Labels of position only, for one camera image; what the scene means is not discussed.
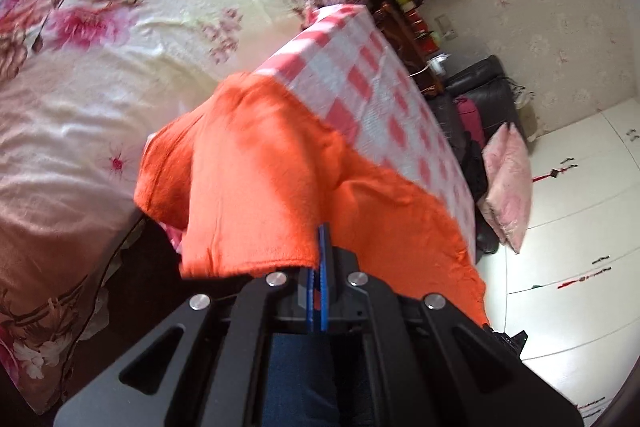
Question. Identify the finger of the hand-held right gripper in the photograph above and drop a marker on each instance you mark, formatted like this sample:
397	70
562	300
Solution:
510	341

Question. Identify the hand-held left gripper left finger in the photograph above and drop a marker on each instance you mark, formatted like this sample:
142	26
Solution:
311	302

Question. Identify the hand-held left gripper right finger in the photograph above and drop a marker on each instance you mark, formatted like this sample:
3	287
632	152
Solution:
324	277

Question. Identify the orange towel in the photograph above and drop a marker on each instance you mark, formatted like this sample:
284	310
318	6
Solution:
260	177

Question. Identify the person's blue jeans leg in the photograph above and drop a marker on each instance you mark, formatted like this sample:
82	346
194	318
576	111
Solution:
300	382

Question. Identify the white wardrobe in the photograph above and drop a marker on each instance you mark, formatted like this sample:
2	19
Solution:
575	232

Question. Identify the pink pillow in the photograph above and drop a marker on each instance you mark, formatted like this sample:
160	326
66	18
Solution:
505	187

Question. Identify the pink checkered tablecloth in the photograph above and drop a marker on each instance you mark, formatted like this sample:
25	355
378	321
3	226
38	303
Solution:
370	72

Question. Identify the red folded blanket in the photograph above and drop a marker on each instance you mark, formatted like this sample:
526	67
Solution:
470	119

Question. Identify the white charger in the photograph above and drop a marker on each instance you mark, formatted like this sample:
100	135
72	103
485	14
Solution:
437	66

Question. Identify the black leather sofa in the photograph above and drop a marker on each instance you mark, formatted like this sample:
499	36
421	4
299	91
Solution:
492	92

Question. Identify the carved wooden nightstand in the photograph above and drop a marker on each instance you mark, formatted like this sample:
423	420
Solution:
397	32

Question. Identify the red box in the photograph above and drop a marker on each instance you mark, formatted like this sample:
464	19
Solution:
411	14

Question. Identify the floral bed sheet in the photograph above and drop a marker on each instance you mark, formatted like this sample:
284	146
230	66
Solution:
100	72

